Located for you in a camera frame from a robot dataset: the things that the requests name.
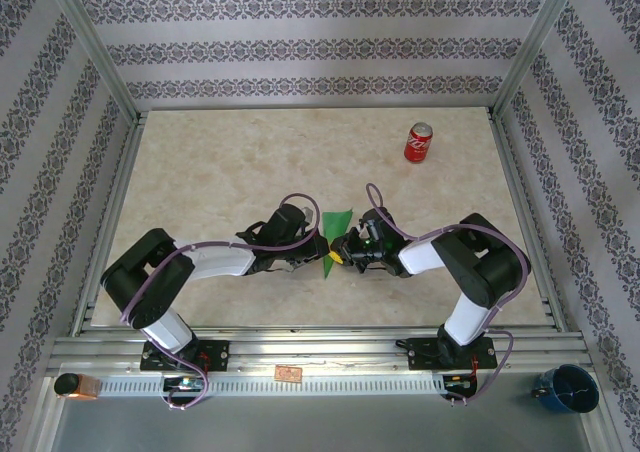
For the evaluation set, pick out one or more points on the green paper sheet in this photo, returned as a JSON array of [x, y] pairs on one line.
[[335, 222]]

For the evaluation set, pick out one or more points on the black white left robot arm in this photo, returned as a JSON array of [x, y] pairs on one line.
[[145, 282]]

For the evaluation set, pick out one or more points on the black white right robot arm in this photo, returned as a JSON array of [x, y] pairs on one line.
[[480, 262]]

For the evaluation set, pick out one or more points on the wide aluminium extrusion beam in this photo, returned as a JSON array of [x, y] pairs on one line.
[[325, 352]]

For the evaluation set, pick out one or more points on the red soda can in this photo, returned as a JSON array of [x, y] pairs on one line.
[[418, 144]]

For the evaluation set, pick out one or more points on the small orange card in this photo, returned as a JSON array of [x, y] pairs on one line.
[[288, 372]]

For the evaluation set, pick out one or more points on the small green circuit board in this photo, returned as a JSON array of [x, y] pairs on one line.
[[182, 383], [457, 381]]

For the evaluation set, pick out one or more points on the dark blue mug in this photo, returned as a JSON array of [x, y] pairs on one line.
[[565, 389]]

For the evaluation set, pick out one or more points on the black and orange device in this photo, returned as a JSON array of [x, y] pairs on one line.
[[67, 384]]

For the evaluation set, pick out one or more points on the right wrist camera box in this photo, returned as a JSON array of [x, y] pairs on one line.
[[362, 231]]

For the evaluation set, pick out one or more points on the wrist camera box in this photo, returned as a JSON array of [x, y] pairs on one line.
[[308, 214], [362, 231]]

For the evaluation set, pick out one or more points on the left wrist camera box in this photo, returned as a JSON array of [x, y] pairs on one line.
[[308, 214]]

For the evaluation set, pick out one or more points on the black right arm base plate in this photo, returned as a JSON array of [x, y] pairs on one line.
[[422, 357]]

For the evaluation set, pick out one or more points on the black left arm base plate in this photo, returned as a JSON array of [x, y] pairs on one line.
[[217, 354]]

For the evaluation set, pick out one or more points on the aluminium side rail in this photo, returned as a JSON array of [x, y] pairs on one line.
[[522, 202], [110, 222]]

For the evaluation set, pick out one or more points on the aluminium frame post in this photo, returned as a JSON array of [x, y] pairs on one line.
[[91, 37], [540, 37]]

